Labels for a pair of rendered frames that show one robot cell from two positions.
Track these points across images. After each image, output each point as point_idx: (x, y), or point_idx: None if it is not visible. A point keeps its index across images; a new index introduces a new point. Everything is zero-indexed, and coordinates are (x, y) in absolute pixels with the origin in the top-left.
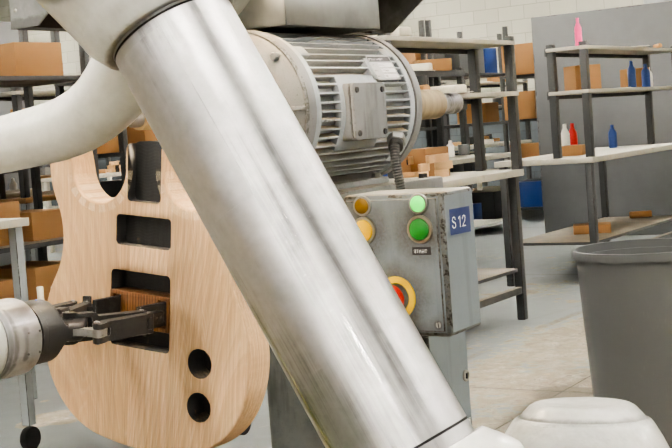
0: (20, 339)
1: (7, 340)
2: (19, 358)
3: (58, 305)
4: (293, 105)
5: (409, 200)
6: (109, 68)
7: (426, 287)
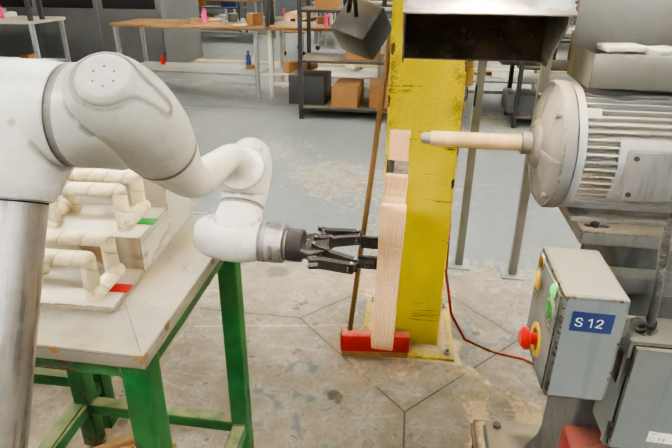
0: (264, 250)
1: (255, 249)
2: (265, 258)
3: (343, 230)
4: (554, 158)
5: (552, 283)
6: None
7: (543, 350)
